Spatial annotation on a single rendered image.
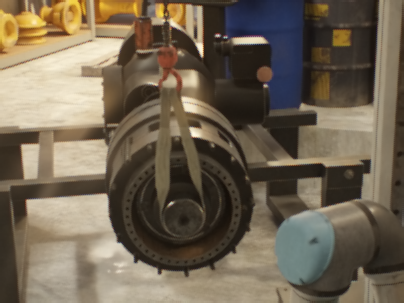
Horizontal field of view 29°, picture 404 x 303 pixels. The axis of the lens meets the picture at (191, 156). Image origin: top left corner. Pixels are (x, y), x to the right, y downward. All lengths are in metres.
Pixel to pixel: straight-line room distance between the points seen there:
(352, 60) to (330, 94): 0.29
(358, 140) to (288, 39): 0.85
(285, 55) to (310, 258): 4.21
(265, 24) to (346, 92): 0.84
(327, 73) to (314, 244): 4.47
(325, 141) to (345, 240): 3.97
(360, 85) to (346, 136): 0.67
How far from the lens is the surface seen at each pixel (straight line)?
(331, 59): 5.72
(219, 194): 2.81
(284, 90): 5.52
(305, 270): 1.33
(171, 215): 2.67
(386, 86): 1.59
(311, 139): 5.32
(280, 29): 5.41
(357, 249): 1.36
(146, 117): 2.96
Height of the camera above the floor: 1.86
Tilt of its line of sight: 18 degrees down
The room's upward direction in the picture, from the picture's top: 1 degrees counter-clockwise
